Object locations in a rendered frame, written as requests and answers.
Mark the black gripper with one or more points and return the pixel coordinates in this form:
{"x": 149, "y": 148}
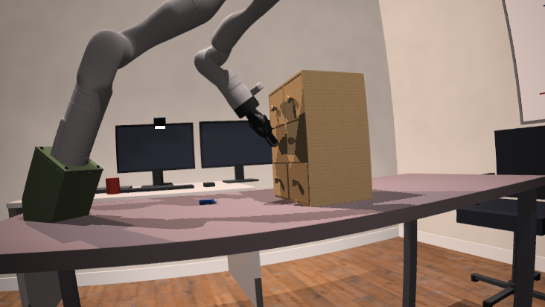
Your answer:
{"x": 258, "y": 122}

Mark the blue aa battery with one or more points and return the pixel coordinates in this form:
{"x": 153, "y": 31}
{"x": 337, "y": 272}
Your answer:
{"x": 209, "y": 201}

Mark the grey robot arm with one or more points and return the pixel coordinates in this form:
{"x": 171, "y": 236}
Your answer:
{"x": 108, "y": 51}

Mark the small brown chest of drawers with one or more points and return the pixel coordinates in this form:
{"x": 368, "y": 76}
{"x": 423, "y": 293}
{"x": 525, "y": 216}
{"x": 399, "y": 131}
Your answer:
{"x": 337, "y": 137}

